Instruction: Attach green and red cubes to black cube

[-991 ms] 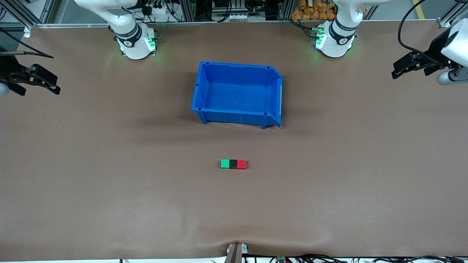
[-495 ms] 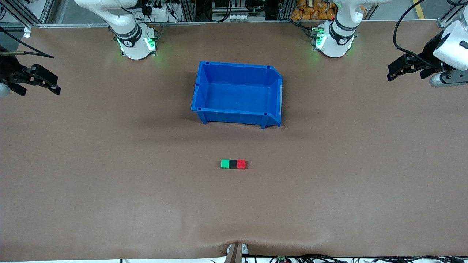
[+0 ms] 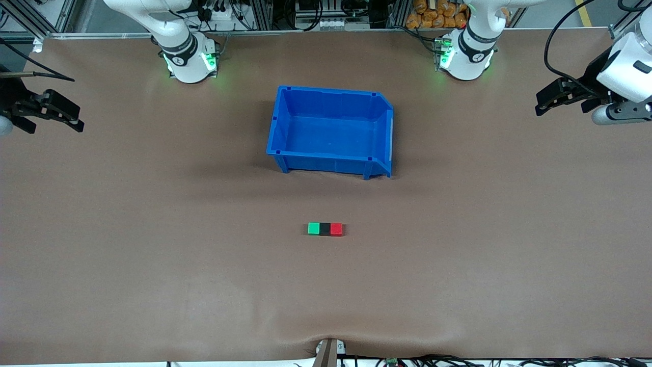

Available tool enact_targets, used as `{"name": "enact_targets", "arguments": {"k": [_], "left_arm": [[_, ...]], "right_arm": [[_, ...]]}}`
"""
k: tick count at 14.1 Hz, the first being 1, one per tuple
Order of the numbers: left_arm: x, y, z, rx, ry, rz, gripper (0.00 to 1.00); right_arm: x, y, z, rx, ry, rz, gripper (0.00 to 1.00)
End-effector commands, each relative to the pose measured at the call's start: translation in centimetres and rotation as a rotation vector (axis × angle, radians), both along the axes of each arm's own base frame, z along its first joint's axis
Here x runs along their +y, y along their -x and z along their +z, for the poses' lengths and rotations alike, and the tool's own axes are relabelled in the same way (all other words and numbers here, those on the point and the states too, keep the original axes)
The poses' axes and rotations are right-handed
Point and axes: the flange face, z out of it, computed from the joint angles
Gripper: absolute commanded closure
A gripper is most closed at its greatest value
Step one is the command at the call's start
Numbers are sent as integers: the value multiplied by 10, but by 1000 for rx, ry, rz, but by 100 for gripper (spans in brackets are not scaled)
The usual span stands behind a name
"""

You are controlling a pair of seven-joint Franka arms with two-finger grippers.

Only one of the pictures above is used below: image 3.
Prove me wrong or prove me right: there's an orange snack bag pile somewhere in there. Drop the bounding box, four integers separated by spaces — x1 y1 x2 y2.
406 0 469 30

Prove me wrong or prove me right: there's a white power strip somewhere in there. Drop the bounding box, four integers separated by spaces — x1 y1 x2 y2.
201 0 240 23

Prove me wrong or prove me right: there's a blue plastic storage bin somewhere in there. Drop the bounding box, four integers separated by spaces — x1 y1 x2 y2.
266 85 395 180

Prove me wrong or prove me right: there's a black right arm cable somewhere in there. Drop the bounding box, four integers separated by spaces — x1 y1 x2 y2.
0 38 75 82

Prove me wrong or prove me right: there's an aluminium frame profile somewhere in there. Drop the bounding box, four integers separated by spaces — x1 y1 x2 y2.
0 0 77 39
609 0 642 39

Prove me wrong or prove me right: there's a silver table edge rail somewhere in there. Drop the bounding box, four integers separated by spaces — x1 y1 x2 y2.
38 28 444 40

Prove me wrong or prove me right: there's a brown wooden post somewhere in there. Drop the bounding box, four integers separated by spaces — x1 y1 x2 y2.
313 338 347 367

